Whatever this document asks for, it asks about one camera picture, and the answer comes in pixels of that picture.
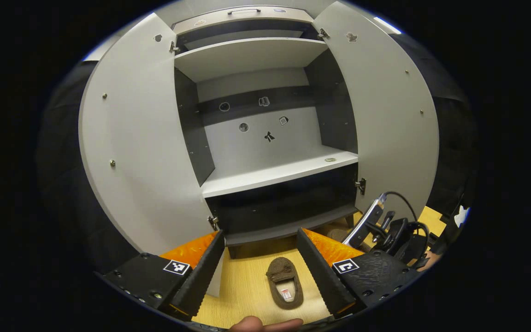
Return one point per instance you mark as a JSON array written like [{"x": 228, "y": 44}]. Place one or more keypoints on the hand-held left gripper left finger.
[{"x": 198, "y": 276}]

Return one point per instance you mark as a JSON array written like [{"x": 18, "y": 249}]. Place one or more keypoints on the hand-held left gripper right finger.
[{"x": 323, "y": 276}]

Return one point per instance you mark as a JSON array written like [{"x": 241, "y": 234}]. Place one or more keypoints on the white cabinet door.
[
  {"x": 145, "y": 152},
  {"x": 385, "y": 115}
]

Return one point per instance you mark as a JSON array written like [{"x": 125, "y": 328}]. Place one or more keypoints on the white shoe cabinet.
[{"x": 265, "y": 161}]

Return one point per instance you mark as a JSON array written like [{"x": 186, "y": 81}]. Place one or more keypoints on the ceiling light panel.
[{"x": 387, "y": 25}]

